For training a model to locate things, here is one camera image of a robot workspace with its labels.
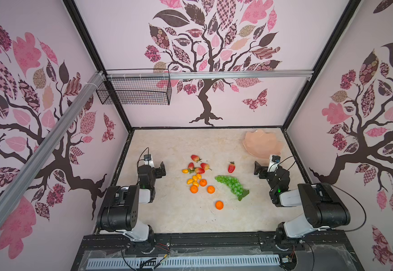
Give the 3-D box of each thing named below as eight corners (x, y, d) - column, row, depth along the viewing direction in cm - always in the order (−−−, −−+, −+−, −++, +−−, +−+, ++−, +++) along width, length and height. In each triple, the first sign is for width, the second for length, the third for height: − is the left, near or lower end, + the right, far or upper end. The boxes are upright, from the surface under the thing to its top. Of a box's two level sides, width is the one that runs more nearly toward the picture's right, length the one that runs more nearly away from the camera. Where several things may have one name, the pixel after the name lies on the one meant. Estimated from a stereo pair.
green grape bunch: (216, 180, 95) (216, 176, 91) (223, 173, 98) (224, 168, 94) (240, 201, 87) (242, 197, 83) (248, 193, 90) (250, 189, 86)
